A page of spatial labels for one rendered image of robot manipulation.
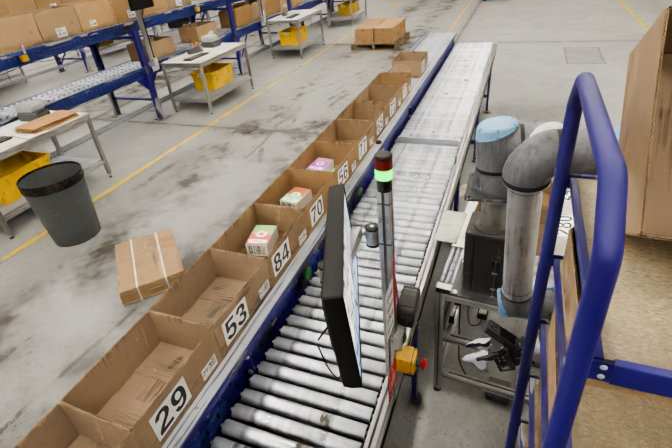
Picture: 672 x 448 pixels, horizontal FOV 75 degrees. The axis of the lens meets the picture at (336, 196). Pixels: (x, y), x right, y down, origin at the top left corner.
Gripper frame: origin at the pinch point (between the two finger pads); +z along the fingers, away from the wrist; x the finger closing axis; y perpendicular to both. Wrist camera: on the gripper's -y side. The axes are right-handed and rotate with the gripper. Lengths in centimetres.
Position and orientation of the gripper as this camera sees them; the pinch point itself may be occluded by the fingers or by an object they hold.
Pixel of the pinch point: (466, 350)
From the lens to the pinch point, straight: 161.9
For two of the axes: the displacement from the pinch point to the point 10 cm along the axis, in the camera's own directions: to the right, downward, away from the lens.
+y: 5.2, 8.3, 2.0
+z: -7.6, 3.4, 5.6
